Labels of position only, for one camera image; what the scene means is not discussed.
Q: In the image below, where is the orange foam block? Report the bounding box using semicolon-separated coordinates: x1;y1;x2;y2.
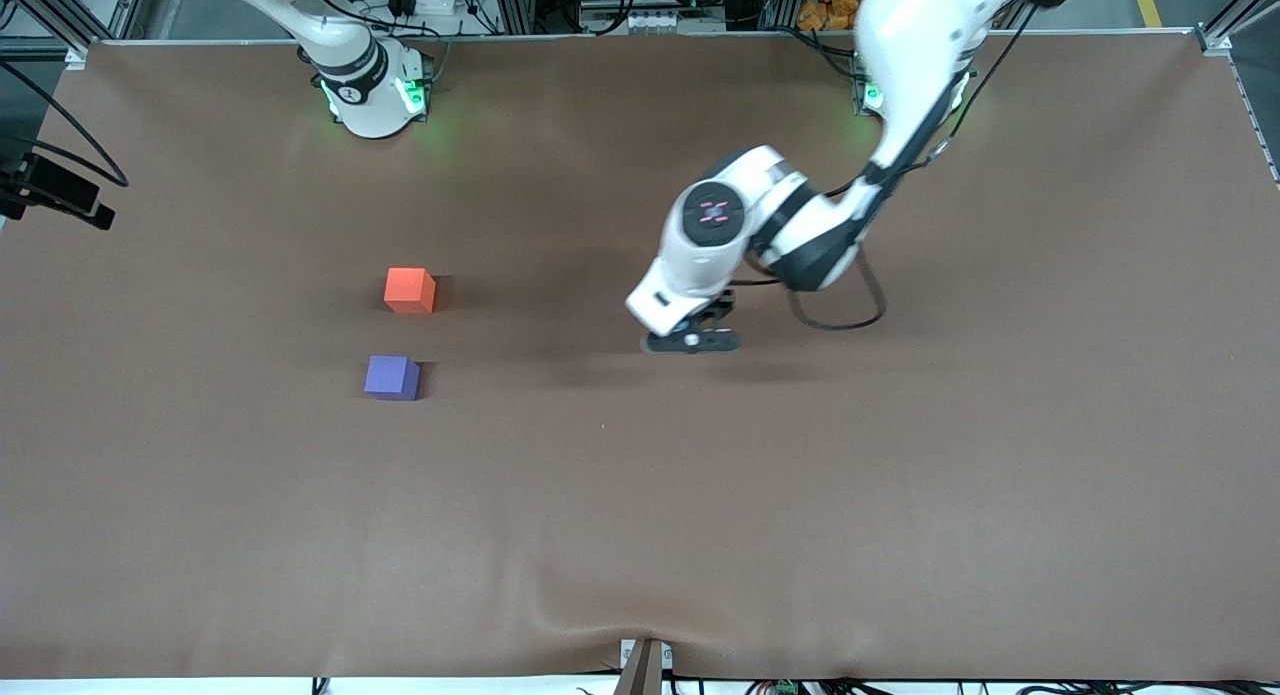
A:
383;267;438;316

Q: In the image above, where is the purple foam block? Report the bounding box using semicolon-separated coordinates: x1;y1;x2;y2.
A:
363;354;422;402

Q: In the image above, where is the brown table mat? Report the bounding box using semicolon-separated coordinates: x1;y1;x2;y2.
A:
0;30;1280;682

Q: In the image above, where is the white power strip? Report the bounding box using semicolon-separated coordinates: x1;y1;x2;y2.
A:
578;8;728;36

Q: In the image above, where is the orange bag bundle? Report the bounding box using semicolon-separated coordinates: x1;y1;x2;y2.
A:
797;0;881;32

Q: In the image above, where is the brown post with bracket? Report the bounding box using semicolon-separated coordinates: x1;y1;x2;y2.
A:
616;637;675;695

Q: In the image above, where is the aluminium table edge rail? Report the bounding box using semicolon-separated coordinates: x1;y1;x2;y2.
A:
1225;50;1280;188

